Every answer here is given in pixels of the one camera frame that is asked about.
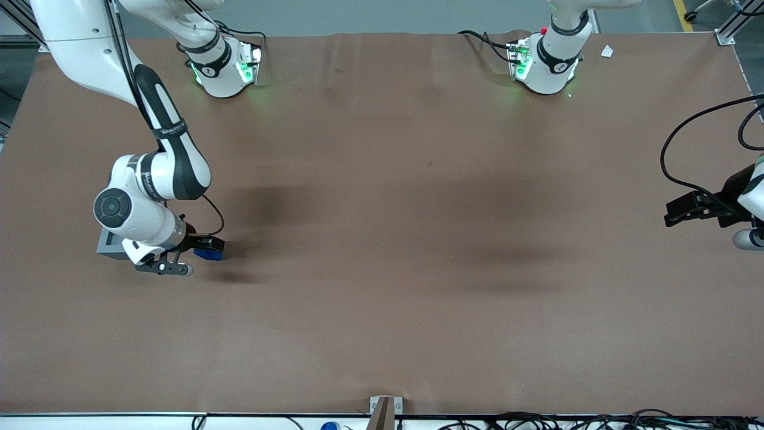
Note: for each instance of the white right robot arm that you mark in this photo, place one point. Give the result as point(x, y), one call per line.
point(149, 179)

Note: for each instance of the gray square base block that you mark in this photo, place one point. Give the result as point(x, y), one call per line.
point(107, 246)

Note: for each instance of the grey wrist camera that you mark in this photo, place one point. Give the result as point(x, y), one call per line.
point(746, 239)
point(167, 269)

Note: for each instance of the black caster wheel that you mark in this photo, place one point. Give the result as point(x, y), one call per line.
point(691, 15)

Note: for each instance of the small metal bracket plate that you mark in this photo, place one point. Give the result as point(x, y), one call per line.
point(373, 401)

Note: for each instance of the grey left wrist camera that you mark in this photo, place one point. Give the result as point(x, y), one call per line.
point(746, 239)

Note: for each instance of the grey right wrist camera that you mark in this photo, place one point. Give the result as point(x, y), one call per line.
point(167, 269)

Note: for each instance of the blue plastic part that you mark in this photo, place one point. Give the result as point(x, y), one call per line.
point(209, 255)

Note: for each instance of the brown table cover sheet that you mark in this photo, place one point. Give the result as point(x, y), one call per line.
point(382, 251)

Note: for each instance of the small white paper scrap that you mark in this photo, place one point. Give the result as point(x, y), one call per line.
point(607, 51)

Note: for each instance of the aluminium frame profile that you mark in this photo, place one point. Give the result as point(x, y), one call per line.
point(18, 18)
point(729, 30)

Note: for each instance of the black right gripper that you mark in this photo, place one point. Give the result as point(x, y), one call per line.
point(194, 241)

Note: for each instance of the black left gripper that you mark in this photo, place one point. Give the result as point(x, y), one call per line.
point(730, 194)

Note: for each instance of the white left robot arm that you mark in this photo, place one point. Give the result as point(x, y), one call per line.
point(552, 74)

